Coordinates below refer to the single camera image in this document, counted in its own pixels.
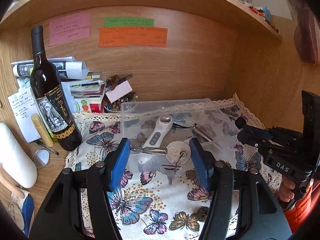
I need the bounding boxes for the black strap loop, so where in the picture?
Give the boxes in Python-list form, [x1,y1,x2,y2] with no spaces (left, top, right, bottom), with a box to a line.
[171,122,198,133]

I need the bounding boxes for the silver key with keyring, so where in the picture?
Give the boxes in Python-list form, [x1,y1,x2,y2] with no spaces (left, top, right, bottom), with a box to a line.
[131,140,191,185]

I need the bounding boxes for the white handheld massager device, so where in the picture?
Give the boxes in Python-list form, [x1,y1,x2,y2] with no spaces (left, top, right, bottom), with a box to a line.
[138,114,173,172]

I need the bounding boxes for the person's right hand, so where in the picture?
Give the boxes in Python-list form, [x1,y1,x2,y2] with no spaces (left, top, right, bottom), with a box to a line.
[278,176,295,203]

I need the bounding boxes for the small pine cone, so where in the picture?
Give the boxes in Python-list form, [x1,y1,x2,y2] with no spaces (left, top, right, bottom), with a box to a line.
[196,206,209,223]

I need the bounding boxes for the small round mirror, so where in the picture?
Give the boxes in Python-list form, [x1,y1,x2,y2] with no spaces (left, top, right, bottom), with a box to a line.
[32,148,50,169]

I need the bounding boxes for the butterfly print tablecloth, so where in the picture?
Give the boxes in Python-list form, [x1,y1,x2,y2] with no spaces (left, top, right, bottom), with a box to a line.
[66,96,281,239]

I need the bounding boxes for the white cylinder container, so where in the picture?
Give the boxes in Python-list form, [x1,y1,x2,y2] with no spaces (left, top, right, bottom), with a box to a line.
[1,122,37,189]

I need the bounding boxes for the clear plastic storage box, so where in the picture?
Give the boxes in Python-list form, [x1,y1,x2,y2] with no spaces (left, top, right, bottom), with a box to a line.
[121,97,242,168]

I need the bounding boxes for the yellow lip balm tube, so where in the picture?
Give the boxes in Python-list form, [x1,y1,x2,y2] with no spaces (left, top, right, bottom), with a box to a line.
[30,113,53,147]

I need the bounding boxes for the bowl of colourful beads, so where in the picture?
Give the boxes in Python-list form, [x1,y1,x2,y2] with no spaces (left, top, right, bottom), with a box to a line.
[102,92,138,113]

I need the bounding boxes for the white handwritten note paper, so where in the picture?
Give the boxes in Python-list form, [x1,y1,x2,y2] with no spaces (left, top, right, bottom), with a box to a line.
[8,88,40,143]

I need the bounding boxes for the stack of books and papers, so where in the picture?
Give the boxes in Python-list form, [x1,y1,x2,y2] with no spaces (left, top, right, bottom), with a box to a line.
[10,56,107,114]

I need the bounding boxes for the dark wine bottle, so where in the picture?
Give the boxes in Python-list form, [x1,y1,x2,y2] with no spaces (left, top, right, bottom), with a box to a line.
[30,25,82,152]

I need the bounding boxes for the small white box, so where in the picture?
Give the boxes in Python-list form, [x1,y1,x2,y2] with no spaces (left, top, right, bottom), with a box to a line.
[105,81,132,103]

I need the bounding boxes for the pink brown curtain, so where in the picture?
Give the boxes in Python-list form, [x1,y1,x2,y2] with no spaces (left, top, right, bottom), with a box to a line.
[287,0,319,65]

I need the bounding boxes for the orange sticky note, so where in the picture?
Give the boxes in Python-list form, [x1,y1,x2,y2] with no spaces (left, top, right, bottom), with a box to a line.
[99,26,168,47]

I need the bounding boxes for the green sticky note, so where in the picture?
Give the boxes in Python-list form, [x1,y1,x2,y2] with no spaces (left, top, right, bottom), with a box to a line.
[104,17,154,27]

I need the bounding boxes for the pink sticky note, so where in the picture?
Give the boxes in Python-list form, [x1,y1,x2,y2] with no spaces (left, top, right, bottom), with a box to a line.
[49,12,90,46]

